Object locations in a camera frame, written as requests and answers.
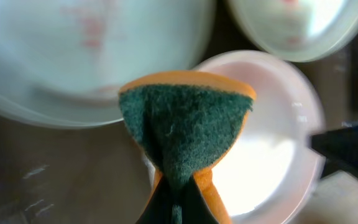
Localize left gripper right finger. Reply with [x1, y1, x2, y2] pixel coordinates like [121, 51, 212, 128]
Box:
[180, 177, 218, 224]

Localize cream white plate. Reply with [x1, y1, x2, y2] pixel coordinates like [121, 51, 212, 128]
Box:
[227, 0, 358, 62]

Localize pale green plate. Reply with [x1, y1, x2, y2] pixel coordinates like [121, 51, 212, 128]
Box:
[0, 0, 216, 129]

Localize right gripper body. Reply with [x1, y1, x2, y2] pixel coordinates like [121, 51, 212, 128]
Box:
[309, 124, 358, 179]

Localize large brown serving tray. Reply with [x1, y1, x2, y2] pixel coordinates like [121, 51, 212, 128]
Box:
[0, 1, 358, 223]

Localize pink white plate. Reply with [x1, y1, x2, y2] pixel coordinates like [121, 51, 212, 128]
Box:
[198, 50, 325, 224]

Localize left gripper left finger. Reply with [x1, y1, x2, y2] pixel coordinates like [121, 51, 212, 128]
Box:
[135, 177, 173, 224]

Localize green and orange sponge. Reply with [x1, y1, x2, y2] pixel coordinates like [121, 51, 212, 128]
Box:
[119, 70, 256, 224]

